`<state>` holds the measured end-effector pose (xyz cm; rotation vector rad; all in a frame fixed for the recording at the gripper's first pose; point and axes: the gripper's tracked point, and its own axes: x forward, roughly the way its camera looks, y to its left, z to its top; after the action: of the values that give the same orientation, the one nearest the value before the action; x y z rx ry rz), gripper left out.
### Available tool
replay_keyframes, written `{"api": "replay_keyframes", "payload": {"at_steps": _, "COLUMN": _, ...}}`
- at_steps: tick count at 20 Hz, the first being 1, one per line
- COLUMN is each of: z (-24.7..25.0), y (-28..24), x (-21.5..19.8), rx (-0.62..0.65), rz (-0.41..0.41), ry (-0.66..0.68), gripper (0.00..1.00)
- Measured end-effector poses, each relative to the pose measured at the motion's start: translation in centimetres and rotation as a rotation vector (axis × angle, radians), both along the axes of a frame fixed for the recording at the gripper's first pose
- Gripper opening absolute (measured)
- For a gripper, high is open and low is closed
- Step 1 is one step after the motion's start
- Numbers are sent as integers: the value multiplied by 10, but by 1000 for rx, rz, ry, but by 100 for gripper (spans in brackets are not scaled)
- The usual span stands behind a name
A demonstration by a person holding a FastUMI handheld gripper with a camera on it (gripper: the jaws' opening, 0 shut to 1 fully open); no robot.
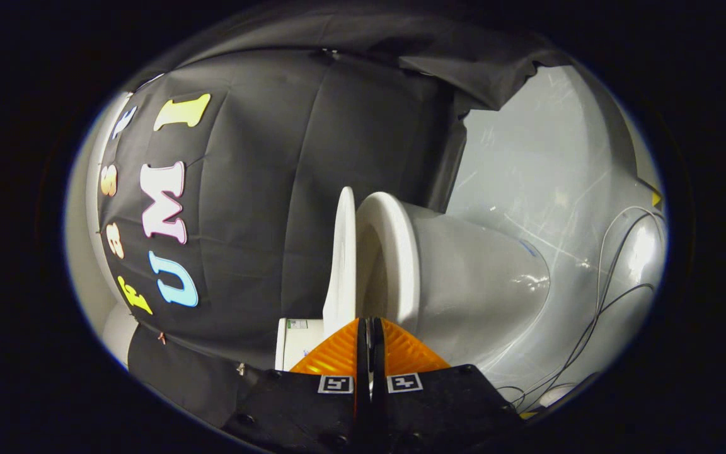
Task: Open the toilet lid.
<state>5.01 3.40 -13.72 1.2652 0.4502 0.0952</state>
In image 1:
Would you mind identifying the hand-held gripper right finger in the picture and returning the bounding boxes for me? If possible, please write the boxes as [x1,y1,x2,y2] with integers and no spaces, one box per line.
[370,317,522,454]

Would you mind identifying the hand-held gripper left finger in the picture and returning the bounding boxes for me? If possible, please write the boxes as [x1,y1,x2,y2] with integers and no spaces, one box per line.
[221,318,371,454]

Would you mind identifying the white toilet lid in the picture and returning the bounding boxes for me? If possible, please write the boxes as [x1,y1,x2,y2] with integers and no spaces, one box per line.
[323,187,358,339]

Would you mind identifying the white ceramic toilet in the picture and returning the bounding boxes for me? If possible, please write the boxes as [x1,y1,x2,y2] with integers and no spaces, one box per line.
[274,192,551,387]

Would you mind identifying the black backdrop cloth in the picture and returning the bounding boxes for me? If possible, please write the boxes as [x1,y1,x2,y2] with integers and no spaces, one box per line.
[95,13,573,431]

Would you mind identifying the thin floor cables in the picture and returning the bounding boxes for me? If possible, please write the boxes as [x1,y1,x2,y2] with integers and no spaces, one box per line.
[495,206,667,414]

